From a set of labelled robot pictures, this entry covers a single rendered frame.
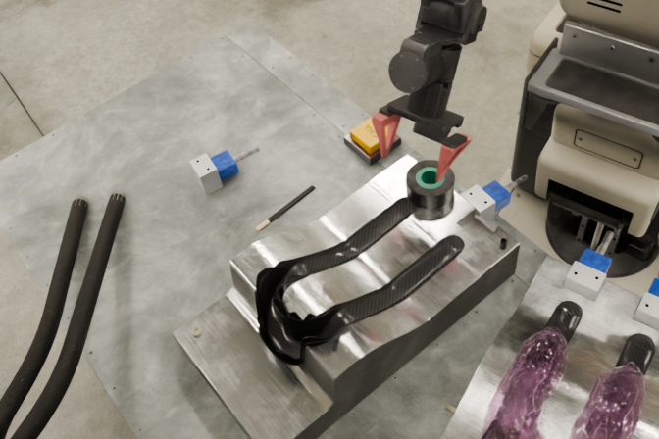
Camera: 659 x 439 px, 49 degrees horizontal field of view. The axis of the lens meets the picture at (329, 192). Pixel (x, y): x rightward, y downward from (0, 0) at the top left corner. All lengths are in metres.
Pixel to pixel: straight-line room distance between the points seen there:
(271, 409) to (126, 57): 2.20
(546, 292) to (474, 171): 1.29
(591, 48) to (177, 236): 0.78
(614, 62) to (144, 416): 0.91
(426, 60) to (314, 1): 2.18
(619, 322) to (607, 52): 0.41
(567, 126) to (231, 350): 0.71
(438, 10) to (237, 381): 0.61
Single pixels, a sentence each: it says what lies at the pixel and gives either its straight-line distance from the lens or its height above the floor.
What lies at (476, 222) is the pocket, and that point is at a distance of 1.23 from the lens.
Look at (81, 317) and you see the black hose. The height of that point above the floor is 0.90.
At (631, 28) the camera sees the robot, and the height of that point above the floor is 1.11.
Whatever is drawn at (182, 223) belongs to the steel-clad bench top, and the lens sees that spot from 1.38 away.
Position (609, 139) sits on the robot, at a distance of 1.37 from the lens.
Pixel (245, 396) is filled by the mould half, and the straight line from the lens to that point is 1.11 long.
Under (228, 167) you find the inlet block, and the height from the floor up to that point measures 0.84.
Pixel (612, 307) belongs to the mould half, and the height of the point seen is 0.85.
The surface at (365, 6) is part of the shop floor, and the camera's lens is 3.08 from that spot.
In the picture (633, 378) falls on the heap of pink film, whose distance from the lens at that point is 1.11.
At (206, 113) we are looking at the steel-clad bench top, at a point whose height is 0.80.
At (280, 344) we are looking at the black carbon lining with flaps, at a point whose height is 0.87.
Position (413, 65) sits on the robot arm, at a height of 1.20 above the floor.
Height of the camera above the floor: 1.86
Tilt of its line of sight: 51 degrees down
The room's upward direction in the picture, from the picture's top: 9 degrees counter-clockwise
